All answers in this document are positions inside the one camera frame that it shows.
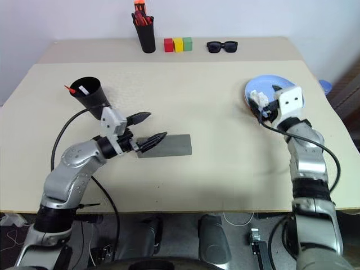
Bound white floor cable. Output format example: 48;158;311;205
223;212;254;227

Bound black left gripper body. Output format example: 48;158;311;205
119;128;141;153

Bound blue round container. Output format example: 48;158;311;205
318;79;332;96

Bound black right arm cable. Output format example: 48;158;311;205
258;114;341;195

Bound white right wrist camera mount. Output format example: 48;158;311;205
274;85;304;129

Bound black sunglasses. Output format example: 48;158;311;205
206;41;239;54

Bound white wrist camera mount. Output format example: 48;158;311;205
274;85;304;129
100;106;128;155

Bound blue plate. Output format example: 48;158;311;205
244;74;306;119

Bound black table frame bar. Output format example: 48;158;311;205
74;215;104;223
255;213;295;221

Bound small black floor device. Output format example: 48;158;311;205
92;244;116;262

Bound tall orange capped marker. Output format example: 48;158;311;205
134;0;146;17

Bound wide black plastic cup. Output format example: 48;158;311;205
69;76;112;120

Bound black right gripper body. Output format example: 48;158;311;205
260;101;280;122

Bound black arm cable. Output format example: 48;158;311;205
50;107;121;262
258;114;341;195

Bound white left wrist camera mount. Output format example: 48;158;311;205
100;106;128;155

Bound tall black pen holder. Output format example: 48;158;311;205
134;22;156;53

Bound dark rounded block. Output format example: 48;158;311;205
137;216;164;255
198;215;232;265

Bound grey glasses case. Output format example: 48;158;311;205
137;134;194;159

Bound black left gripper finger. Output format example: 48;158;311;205
137;131;168;153
126;111;152;126

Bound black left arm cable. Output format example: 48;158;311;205
50;107;121;262

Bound black floor bracket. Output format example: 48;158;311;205
249;229;271;270

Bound dark curved rim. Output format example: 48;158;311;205
95;257;226;270

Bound brown wooden furniture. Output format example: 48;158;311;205
327;60;360;152

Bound white paper ball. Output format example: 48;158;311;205
247;89;268;107

